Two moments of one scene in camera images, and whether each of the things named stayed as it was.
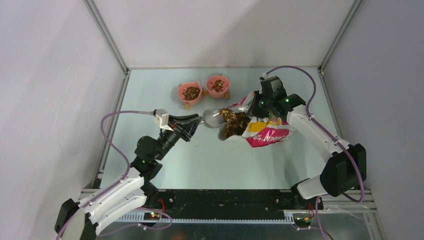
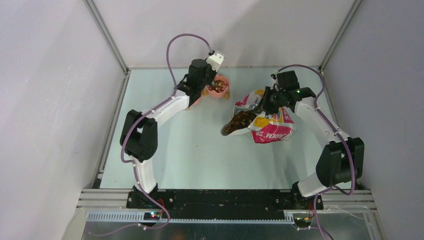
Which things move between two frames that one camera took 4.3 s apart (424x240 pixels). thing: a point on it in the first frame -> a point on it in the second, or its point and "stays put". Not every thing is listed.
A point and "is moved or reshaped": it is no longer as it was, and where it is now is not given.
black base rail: (227, 202) stays put
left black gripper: (189, 129) -> (213, 72)
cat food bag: (262, 131) is moved or reshaped
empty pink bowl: (217, 86) stays put
